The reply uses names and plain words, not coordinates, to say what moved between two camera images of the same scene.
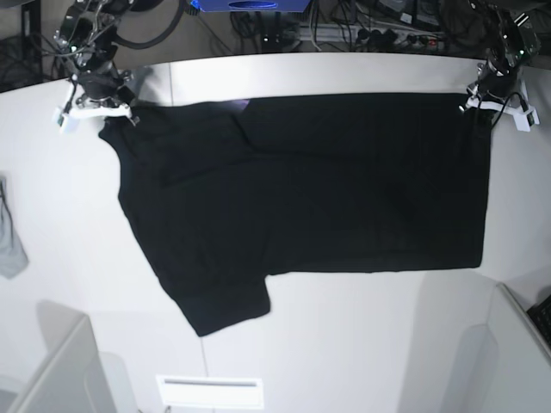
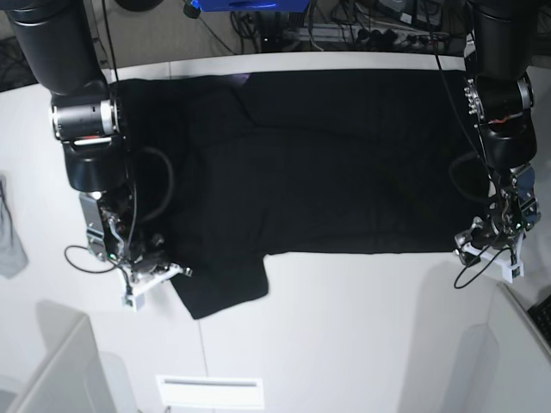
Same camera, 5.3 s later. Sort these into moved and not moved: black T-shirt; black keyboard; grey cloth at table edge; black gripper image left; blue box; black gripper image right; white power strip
Moved: black gripper image right; black gripper image left; black T-shirt
Not moved: grey cloth at table edge; white power strip; blue box; black keyboard
